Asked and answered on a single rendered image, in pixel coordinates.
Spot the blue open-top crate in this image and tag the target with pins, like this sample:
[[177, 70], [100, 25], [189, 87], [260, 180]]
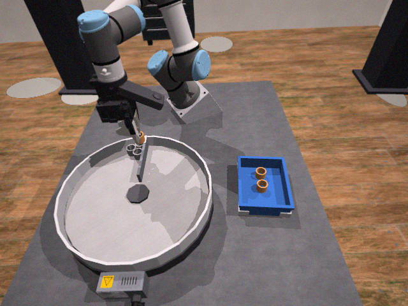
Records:
[[277, 200]]

